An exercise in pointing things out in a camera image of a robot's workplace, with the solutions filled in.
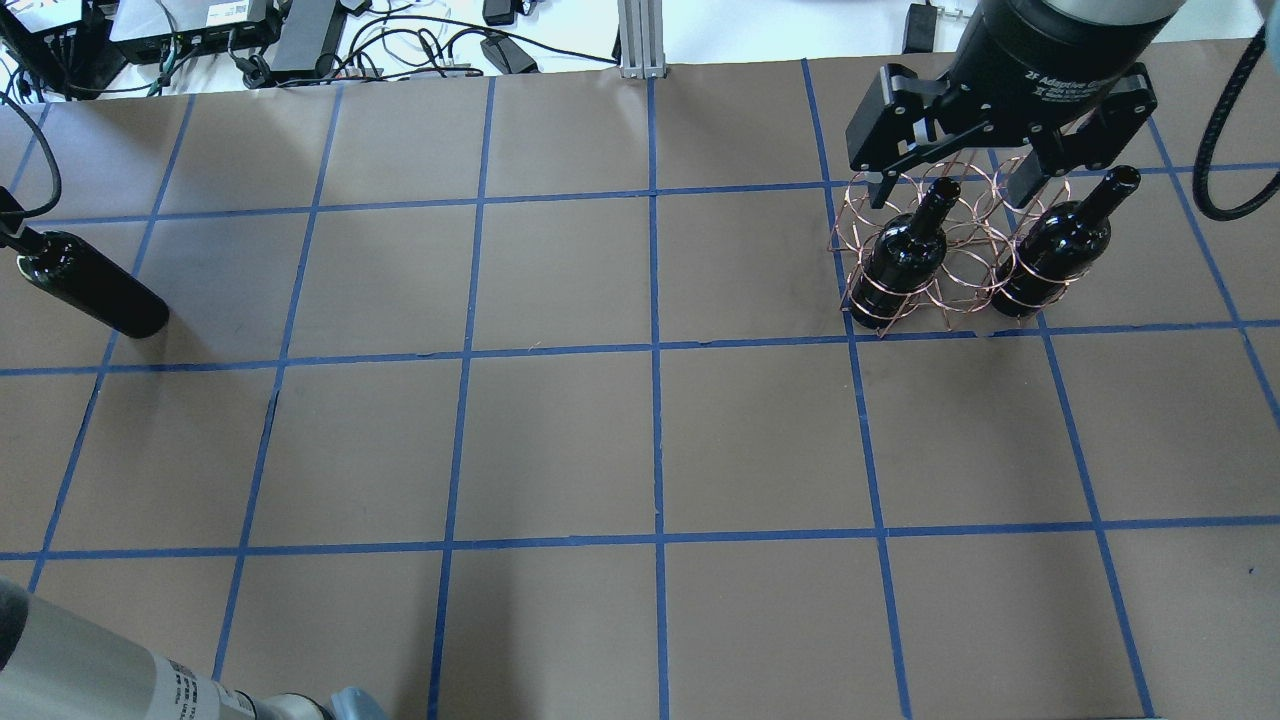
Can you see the dark wine bottle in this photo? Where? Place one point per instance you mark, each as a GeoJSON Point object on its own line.
{"type": "Point", "coordinates": [75, 272]}
{"type": "Point", "coordinates": [904, 258]}

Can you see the dark wine bottle in basket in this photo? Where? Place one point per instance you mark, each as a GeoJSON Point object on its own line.
{"type": "Point", "coordinates": [904, 258]}

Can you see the black power adapter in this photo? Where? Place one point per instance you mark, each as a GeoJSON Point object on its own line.
{"type": "Point", "coordinates": [310, 35]}

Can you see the copper wire wine basket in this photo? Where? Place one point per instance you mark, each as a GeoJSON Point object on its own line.
{"type": "Point", "coordinates": [982, 231]}

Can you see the aluminium frame post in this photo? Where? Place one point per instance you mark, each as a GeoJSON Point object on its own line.
{"type": "Point", "coordinates": [640, 32]}

